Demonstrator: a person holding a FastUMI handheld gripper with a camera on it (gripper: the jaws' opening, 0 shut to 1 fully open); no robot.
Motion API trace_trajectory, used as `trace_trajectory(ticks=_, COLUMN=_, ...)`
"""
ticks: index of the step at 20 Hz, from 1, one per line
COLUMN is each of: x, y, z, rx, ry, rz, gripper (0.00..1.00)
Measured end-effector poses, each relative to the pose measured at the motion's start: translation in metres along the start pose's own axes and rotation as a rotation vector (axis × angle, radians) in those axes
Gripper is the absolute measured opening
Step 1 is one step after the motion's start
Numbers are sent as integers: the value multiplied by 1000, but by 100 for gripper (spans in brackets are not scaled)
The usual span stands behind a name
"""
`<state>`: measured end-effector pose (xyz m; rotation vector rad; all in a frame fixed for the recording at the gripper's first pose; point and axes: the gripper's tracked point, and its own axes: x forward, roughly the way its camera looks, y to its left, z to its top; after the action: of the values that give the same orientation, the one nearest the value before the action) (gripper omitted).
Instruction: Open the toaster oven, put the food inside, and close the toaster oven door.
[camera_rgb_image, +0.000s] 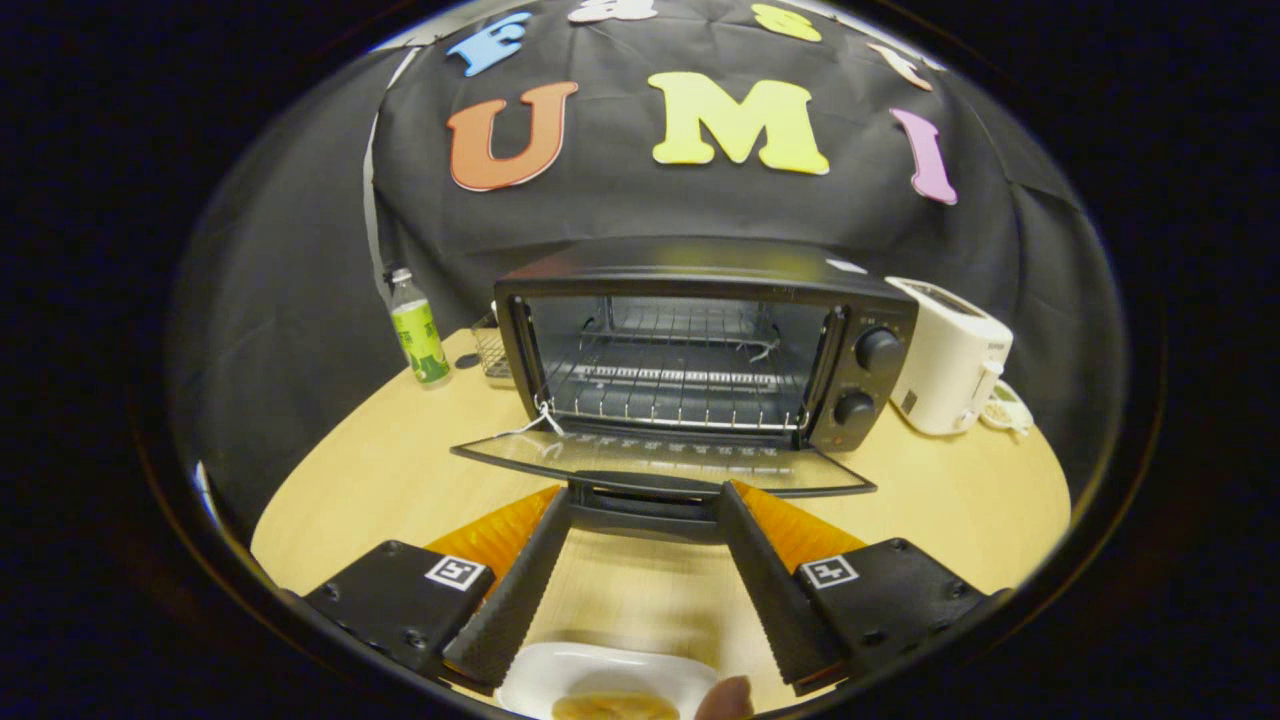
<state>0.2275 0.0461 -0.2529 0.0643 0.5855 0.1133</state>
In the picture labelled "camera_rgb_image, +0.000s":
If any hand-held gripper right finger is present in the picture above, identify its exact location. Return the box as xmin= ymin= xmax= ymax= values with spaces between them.
xmin=717 ymin=481 xmax=1011 ymax=696

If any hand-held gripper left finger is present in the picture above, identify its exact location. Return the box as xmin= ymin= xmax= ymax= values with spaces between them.
xmin=303 ymin=487 xmax=573 ymax=691

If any golden bread roll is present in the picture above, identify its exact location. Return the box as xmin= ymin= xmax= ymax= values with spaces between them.
xmin=552 ymin=692 xmax=681 ymax=720

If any black toaster oven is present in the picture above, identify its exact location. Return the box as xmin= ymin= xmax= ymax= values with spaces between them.
xmin=450 ymin=237 xmax=919 ymax=546

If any white slot toaster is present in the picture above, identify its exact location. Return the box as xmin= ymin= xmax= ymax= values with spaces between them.
xmin=885 ymin=277 xmax=1014 ymax=436

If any white rectangular plate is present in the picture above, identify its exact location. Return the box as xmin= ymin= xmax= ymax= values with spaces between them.
xmin=495 ymin=641 xmax=721 ymax=720

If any green label plastic bottle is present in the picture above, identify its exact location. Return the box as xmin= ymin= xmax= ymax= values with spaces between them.
xmin=388 ymin=267 xmax=452 ymax=389

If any small white dish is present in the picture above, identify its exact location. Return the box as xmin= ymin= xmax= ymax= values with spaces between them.
xmin=980 ymin=380 xmax=1036 ymax=436

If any small wire basket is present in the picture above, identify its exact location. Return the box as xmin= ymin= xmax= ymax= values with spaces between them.
xmin=470 ymin=312 xmax=514 ymax=383

